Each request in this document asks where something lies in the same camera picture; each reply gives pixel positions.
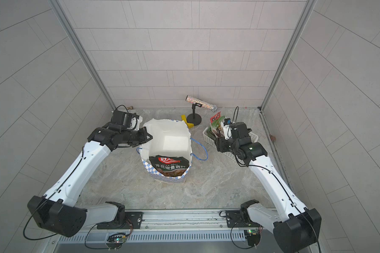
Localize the white perforated plastic basket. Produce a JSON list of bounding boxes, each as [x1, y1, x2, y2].
[[202, 126, 260, 162]]

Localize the green condiment packet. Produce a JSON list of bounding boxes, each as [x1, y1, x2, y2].
[[210, 116, 225, 140]]

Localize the blue checkered paper bag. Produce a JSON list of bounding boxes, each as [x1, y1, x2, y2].
[[137, 119, 197, 183]]

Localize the dark fish seasoning packet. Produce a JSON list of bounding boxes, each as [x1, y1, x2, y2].
[[149, 155, 190, 177]]

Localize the red condiment packet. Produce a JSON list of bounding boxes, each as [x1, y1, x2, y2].
[[210, 111, 221, 123]]

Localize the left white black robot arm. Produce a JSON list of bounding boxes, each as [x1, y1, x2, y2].
[[27, 125, 153, 237]]

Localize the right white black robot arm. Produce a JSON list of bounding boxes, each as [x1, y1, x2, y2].
[[214, 118, 322, 253]]

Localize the yellow wooden block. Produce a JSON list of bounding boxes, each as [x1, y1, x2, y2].
[[181, 115, 194, 129]]

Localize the right circuit board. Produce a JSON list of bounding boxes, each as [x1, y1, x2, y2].
[[244, 229, 261, 248]]

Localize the circuit board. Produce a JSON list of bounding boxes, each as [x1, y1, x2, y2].
[[106, 233, 129, 248], [244, 229, 261, 248]]

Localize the left circuit board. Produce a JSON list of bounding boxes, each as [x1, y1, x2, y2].
[[106, 233, 129, 248]]

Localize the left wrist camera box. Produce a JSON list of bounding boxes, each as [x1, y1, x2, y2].
[[108, 110, 143, 132]]

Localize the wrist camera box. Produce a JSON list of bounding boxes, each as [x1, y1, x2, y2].
[[108, 110, 143, 132], [221, 118, 232, 140]]

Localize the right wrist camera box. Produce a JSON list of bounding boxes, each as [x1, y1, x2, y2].
[[221, 118, 232, 140]]

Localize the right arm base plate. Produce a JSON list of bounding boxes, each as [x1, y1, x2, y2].
[[218, 210, 270, 228]]

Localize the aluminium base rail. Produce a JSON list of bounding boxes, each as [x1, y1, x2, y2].
[[49, 207, 316, 234]]

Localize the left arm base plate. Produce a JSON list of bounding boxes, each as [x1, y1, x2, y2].
[[97, 211, 144, 230]]

